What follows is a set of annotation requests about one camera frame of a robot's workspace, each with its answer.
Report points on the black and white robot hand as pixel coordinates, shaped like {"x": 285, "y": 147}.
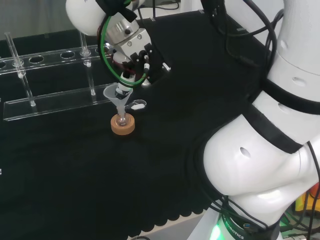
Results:
{"x": 140, "y": 60}

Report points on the clear plastic funnel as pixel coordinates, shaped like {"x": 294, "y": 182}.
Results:
{"x": 110, "y": 95}

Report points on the glass weighing funnel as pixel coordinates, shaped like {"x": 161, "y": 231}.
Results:
{"x": 137, "y": 105}

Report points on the small glass round-bottom flask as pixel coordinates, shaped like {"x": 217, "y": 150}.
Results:
{"x": 122, "y": 121}

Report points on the clear acrylic funnel stand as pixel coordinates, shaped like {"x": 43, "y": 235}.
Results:
{"x": 50, "y": 101}

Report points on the black cloth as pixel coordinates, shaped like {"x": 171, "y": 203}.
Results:
{"x": 75, "y": 175}

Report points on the yellow stop button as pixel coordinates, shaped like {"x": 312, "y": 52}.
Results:
{"x": 301, "y": 203}

